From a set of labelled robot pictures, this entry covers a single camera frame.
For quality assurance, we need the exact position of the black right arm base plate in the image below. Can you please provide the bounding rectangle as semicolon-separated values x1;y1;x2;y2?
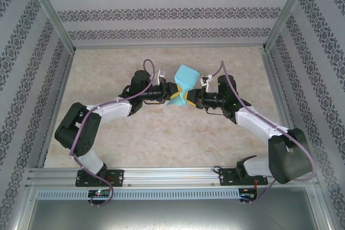
219;167;269;187

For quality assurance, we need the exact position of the aluminium side rail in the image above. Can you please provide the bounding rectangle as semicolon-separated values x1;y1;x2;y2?
37;52;75;168
260;49;307;166

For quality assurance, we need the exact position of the aluminium mounting rail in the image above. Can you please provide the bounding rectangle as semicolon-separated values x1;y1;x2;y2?
25;166;319;187

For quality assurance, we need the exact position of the slotted grey cable duct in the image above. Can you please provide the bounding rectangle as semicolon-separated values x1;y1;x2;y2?
36;188;241;200

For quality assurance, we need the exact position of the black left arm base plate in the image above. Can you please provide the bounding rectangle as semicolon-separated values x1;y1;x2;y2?
76;169;125;187

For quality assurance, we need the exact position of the aluminium frame post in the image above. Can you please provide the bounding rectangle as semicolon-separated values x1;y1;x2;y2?
261;0;316;52
23;0;78;53

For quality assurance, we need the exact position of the turquoise cloth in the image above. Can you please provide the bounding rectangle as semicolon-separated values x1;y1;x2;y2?
166;64;201;107

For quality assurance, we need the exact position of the grey metal tray panel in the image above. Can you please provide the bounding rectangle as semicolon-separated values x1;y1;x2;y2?
26;199;333;230

